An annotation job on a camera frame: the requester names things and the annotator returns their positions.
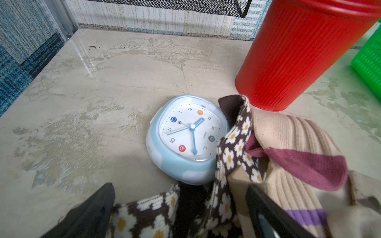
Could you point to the brown daisy pattern sock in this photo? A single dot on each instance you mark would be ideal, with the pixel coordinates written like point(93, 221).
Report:
point(187, 211)

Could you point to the red ribbed plastic cup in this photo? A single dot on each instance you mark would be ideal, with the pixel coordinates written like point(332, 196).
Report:
point(297, 42)

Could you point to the light blue alarm clock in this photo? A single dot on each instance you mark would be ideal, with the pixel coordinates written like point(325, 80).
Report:
point(183, 137)

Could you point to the green plastic basket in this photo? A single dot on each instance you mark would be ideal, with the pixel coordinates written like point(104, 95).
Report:
point(367, 63)

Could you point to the black wire mesh shelf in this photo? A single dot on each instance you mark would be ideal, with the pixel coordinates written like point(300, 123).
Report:
point(236, 8)

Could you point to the beige sock magenta purple stripes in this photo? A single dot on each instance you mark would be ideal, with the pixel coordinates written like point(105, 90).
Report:
point(295, 155)

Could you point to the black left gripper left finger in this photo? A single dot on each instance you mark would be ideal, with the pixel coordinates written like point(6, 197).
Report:
point(88, 220)

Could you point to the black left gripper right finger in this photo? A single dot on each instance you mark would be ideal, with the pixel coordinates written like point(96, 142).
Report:
point(269, 219)

